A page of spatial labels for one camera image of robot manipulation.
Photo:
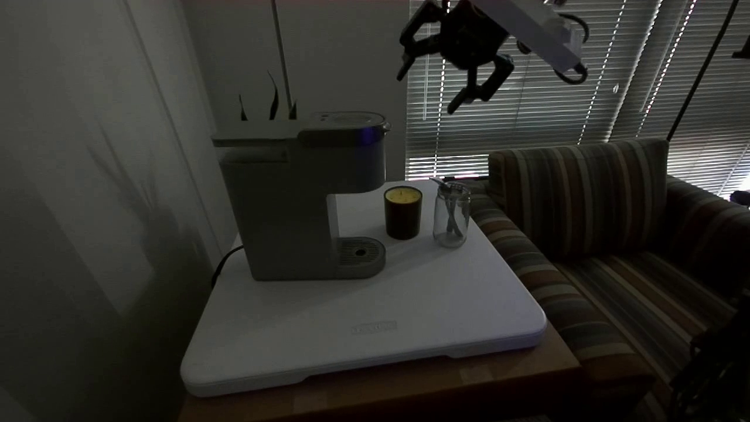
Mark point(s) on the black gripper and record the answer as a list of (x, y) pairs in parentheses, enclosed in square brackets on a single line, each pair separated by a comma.
[(469, 37)]

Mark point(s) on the grey coffee maker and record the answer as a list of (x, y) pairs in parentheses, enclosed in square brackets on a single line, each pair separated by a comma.
[(281, 213)]

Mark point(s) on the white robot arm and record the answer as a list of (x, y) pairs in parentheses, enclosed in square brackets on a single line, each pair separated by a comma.
[(535, 26)]

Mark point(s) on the thin metal utensil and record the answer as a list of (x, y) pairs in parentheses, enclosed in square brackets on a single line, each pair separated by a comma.
[(446, 187)]

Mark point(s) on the yellow candle in dark jar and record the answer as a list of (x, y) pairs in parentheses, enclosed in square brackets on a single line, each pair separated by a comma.
[(404, 214)]

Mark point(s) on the clear glass jar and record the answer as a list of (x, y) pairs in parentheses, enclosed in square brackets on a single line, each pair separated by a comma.
[(450, 227)]

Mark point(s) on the window blinds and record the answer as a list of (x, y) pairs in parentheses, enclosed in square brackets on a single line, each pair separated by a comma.
[(624, 94)]

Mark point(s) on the striped sofa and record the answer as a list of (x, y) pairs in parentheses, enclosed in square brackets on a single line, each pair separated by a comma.
[(594, 213)]

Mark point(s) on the thin black pole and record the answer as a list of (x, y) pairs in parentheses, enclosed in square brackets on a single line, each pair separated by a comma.
[(703, 72)]

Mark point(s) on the white plastic board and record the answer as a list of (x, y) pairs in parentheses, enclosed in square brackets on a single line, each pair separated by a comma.
[(389, 312)]

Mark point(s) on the wooden side table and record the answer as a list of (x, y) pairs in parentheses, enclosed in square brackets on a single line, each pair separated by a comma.
[(437, 383)]

